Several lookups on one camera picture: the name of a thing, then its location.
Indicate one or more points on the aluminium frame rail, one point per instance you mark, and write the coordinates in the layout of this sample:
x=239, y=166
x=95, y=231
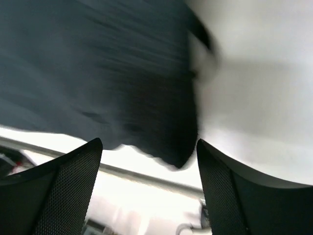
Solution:
x=122, y=173

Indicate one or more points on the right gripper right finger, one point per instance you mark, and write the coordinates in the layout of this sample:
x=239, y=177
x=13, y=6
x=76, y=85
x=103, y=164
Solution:
x=245, y=201

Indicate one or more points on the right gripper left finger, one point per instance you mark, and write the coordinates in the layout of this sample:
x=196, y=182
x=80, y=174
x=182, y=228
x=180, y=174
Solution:
x=51, y=198

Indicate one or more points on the dark navy shorts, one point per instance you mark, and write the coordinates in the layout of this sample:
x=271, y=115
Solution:
x=118, y=70

